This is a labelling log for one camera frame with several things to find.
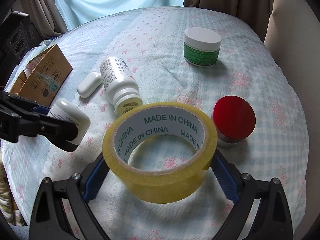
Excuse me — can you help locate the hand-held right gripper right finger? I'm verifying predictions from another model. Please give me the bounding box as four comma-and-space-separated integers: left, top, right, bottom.
211, 149, 293, 240

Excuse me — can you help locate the yellow packing tape roll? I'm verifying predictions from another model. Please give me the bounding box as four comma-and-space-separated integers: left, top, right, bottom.
102, 102, 218, 204

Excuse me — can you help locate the green jar with white lid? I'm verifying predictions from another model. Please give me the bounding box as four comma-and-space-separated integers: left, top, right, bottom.
184, 27, 222, 68

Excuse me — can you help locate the brown cardboard box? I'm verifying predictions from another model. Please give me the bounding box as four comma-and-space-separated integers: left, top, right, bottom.
9, 44, 73, 107

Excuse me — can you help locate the floral checked bed cover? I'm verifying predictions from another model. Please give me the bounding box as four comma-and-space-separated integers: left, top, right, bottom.
0, 5, 310, 240

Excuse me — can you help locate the white labelled pill bottle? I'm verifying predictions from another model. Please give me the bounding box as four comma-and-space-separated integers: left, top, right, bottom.
100, 56, 143, 116

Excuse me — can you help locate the beige curtain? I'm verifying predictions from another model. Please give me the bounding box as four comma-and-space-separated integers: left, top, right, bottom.
19, 0, 68, 39

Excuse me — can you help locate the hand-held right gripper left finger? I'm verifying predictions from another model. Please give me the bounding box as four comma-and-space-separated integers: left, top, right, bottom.
29, 152, 111, 240

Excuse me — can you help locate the small white oval case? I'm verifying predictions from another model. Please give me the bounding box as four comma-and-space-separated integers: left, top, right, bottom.
77, 71, 102, 98

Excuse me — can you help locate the patterned floral cloth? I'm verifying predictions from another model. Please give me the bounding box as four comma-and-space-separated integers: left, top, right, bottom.
0, 152, 26, 227

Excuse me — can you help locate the small white plastic bottle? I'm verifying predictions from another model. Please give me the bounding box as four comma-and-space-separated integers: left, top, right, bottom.
50, 98, 91, 145

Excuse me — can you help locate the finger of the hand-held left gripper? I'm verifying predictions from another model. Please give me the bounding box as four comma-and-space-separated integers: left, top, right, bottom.
0, 107, 80, 152
0, 91, 51, 116

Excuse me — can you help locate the round tin with red lid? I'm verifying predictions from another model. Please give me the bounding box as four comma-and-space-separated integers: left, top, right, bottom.
211, 95, 257, 148

